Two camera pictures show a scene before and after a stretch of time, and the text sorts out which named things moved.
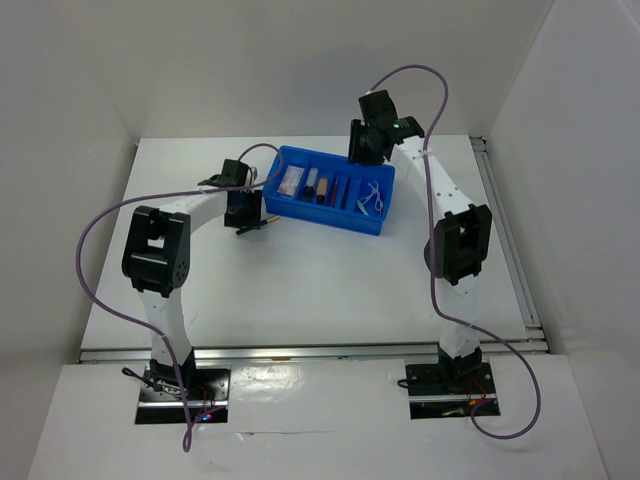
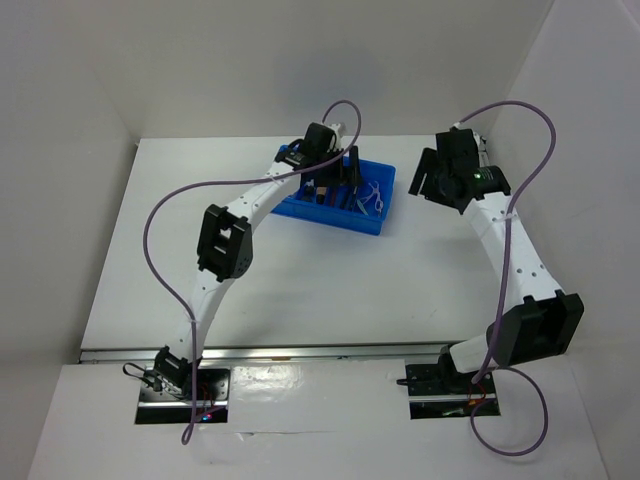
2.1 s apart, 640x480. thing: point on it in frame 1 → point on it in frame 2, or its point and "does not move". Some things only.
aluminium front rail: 310,354 does not move
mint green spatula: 361,206 does not move
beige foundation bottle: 321,191 does not move
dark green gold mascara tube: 269,219 → 354,193
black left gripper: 252,217 → 354,172
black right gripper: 357,128 → 429,164
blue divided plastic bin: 331,187 does not move
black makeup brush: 345,193 does not move
